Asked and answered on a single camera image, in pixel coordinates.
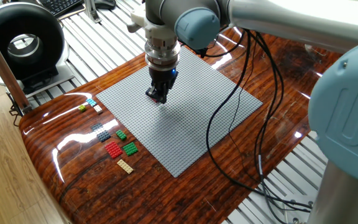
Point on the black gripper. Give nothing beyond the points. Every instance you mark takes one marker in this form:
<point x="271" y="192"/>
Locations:
<point x="162" y="81"/>

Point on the red long Lego brick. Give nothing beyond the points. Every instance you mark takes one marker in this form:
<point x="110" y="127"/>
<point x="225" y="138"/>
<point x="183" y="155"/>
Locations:
<point x="153" y="99"/>

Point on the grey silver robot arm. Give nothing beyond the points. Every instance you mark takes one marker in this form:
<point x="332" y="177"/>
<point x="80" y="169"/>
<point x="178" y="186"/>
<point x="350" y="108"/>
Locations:
<point x="346" y="109"/>

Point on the grey Lego baseplate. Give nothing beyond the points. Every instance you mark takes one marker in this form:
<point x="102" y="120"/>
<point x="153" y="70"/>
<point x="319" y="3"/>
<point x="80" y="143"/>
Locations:
<point x="179" y="124"/>

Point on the white small Lego brick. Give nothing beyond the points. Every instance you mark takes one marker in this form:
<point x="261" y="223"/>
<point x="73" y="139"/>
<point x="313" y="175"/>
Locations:
<point x="98" y="109"/>

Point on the green square Lego plate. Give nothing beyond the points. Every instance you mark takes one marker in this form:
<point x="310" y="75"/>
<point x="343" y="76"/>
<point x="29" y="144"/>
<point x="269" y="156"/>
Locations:
<point x="130" y="148"/>

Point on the light blue small Lego brick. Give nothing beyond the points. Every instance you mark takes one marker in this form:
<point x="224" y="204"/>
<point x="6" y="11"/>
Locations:
<point x="91" y="102"/>

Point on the dark grey Lego plate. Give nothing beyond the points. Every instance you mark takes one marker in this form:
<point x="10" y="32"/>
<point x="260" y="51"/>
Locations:
<point x="101" y="132"/>

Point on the red Lego plate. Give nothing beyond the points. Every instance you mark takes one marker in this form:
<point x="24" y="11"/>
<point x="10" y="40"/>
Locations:
<point x="113" y="149"/>

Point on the lime green small Lego brick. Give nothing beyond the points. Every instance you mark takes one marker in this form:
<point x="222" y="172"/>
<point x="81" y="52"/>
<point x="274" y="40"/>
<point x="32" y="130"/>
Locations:
<point x="82" y="108"/>

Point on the tan Lego plate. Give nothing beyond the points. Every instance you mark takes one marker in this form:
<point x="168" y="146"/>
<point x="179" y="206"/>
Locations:
<point x="125" y="166"/>

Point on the black computer mouse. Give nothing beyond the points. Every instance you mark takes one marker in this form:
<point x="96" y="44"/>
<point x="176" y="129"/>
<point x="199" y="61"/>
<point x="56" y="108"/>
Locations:
<point x="104" y="4"/>

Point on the glossy wood-grain table mat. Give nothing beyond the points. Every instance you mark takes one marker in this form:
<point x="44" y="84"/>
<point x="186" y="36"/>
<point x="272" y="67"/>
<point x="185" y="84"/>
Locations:
<point x="166" y="199"/>

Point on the black keyboard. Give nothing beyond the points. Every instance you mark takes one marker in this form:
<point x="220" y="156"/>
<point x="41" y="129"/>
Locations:
<point x="61" y="6"/>

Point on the brown wooden pole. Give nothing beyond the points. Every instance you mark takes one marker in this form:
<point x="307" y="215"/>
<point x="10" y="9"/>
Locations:
<point x="2" y="68"/>

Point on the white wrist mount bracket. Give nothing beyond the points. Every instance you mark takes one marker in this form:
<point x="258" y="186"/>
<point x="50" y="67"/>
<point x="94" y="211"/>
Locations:
<point x="154" y="26"/>

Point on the aluminium bracket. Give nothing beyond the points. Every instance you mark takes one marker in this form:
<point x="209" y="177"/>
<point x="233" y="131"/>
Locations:
<point x="92" y="12"/>

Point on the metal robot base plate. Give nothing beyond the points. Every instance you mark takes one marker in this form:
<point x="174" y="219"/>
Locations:
<point x="297" y="216"/>

